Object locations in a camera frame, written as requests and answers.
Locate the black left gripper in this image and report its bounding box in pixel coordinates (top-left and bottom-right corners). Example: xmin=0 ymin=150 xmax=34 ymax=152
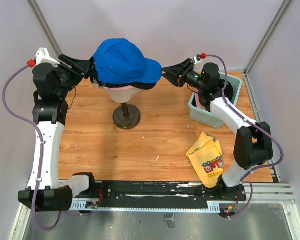
xmin=53 ymin=53 xmax=90 ymax=98

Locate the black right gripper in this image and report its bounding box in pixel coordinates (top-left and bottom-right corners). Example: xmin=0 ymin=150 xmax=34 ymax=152
xmin=161 ymin=58 xmax=206 ymax=92

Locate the blue cap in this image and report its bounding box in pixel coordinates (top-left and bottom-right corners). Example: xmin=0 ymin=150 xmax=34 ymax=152
xmin=92 ymin=38 xmax=162 ymax=85

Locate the black gold-logo baseball cap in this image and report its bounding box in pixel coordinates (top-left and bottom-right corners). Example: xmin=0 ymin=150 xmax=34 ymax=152
xmin=89 ymin=56 xmax=156 ymax=89

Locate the pink sport baseball cap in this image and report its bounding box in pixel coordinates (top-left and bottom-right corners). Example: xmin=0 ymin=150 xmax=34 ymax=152
xmin=90 ymin=78 xmax=134 ymax=91

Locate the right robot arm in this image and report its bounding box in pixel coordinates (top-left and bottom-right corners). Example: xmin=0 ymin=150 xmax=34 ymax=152
xmin=162 ymin=58 xmax=273 ymax=200

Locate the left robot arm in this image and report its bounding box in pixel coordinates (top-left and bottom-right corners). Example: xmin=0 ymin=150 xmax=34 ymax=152
xmin=18 ymin=54 xmax=97 ymax=212

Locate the light teal plastic bin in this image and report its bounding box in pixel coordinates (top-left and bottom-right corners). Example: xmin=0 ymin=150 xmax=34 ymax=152
xmin=188 ymin=71 xmax=243 ymax=129

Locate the cream mannequin head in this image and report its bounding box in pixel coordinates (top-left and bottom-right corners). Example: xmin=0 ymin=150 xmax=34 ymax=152
xmin=106 ymin=87 xmax=141 ymax=104

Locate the yellow printed cloth hat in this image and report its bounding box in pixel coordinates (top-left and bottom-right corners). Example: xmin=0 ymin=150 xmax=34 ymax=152
xmin=186 ymin=132 xmax=224 ymax=189

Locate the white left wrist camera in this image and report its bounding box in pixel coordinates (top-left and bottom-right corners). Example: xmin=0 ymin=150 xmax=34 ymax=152
xmin=27 ymin=47 xmax=60 ymax=68

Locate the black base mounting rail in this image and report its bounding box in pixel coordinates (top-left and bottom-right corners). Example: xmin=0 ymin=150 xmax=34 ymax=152
xmin=73 ymin=180 xmax=247 ymax=207

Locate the white cable duct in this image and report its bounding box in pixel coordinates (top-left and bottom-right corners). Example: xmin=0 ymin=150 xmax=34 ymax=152
xmin=70 ymin=199 xmax=221 ymax=214

